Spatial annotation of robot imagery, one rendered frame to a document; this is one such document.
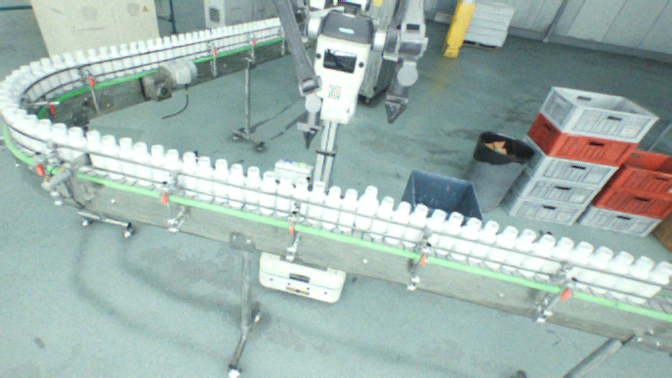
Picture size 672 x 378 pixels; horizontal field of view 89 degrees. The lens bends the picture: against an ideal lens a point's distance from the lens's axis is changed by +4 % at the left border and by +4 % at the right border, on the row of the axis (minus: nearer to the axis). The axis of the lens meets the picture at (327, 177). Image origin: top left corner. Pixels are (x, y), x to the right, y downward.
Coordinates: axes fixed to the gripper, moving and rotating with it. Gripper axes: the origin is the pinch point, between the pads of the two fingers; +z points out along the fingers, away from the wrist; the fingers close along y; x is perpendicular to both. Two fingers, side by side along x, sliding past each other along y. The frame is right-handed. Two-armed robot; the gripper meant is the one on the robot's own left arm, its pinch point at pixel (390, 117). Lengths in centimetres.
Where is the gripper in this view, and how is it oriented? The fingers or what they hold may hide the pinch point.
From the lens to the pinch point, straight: 116.1
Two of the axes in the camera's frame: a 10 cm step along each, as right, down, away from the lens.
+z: -1.4, 8.1, 5.8
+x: -9.7, -2.2, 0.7
